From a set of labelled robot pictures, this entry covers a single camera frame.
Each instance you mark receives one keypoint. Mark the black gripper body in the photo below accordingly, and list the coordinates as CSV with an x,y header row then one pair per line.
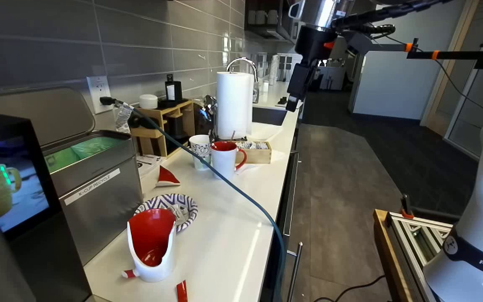
x,y
298,84

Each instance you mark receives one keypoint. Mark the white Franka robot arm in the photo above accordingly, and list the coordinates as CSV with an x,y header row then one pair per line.
x,y
456,272

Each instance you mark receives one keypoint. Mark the blue white patterned bowl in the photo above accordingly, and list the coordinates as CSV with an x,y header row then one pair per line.
x,y
182,206

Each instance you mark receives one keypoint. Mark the broken red white bowl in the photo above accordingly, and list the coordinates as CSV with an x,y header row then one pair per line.
x,y
150,243

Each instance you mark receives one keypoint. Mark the paper towel roll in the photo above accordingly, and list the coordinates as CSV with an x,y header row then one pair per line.
x,y
233,104

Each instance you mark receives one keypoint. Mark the small wooden sachet box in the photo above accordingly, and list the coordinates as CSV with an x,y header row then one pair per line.
x,y
256,151

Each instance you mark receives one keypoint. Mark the red white mug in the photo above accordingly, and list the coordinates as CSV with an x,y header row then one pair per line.
x,y
226,158

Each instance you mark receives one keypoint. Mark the white patterned mug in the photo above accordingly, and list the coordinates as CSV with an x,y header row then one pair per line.
x,y
199,146

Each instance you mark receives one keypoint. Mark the dark glass bottle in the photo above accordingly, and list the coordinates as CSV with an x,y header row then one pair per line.
x,y
172,87

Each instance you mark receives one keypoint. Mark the wooden shelf rack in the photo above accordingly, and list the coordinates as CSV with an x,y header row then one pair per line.
x,y
150,126

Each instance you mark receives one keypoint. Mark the red white shard piece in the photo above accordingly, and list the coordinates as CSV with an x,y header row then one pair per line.
x,y
166,178

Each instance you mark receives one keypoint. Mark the stainless steel machine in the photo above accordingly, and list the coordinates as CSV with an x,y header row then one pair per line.
x,y
92,170

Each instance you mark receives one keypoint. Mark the red ceramic shard front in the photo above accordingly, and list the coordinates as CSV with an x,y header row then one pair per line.
x,y
181,290

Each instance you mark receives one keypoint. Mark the small red shard left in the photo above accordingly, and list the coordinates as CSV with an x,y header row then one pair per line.
x,y
129,274

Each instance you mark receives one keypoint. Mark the black camera boom rail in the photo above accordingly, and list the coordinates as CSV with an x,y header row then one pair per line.
x,y
410,49

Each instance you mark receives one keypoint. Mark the wall power outlet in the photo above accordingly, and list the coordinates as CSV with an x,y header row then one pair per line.
x,y
97,89

